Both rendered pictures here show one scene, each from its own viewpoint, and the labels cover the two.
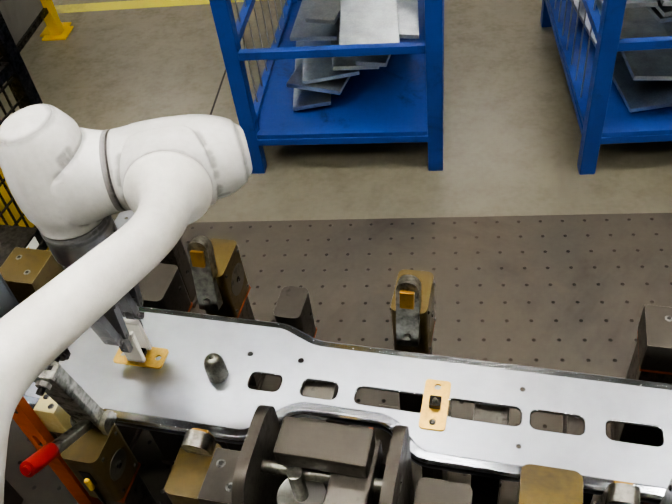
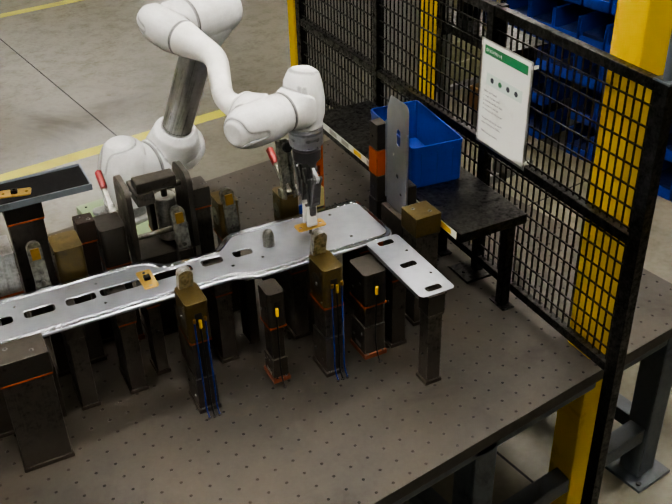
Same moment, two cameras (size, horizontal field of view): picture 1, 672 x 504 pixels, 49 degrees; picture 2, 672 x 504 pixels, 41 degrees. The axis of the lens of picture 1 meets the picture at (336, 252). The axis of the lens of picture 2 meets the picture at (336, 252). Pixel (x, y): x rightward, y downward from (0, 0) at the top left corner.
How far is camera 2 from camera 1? 2.56 m
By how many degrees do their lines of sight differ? 92
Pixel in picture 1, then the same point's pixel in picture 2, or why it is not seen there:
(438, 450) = (133, 267)
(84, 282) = (212, 68)
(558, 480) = (64, 246)
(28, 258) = (423, 212)
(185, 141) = (240, 101)
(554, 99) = not seen: outside the picture
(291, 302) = (269, 286)
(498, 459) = (103, 276)
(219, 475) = (198, 181)
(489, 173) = not seen: outside the picture
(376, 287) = (301, 454)
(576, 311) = not seen: outside the picture
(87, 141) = (285, 90)
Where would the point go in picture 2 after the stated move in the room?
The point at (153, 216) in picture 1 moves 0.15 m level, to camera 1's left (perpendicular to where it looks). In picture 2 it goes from (219, 88) to (263, 70)
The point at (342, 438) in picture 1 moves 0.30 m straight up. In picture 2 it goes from (145, 178) to (128, 70)
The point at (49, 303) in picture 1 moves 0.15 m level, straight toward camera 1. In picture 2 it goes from (213, 60) to (160, 56)
